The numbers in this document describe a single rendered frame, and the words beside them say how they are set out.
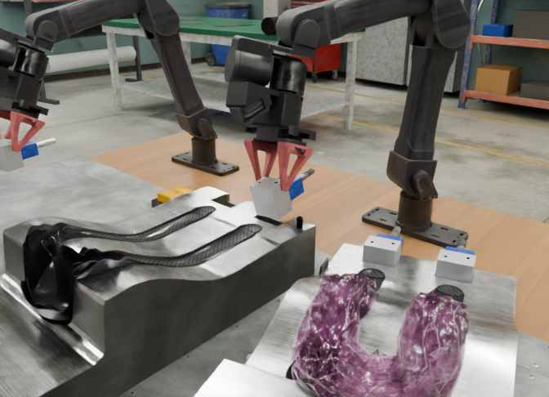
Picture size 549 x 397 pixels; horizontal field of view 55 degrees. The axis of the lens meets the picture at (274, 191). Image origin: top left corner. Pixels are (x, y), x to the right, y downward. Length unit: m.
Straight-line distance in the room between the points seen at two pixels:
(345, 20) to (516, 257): 0.51
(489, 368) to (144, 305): 0.38
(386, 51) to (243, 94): 5.97
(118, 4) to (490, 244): 0.90
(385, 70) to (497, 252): 5.79
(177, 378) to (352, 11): 0.59
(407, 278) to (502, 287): 0.13
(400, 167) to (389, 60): 5.73
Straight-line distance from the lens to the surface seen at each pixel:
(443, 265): 0.79
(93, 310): 0.63
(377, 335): 0.60
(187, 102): 1.31
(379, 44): 6.76
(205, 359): 0.71
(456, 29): 0.94
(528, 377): 0.75
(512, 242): 1.08
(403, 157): 0.98
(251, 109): 0.77
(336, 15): 0.85
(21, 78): 1.15
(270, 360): 0.59
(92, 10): 1.21
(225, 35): 4.25
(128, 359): 0.66
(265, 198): 0.83
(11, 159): 1.17
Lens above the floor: 1.25
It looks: 22 degrees down
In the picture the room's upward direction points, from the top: straight up
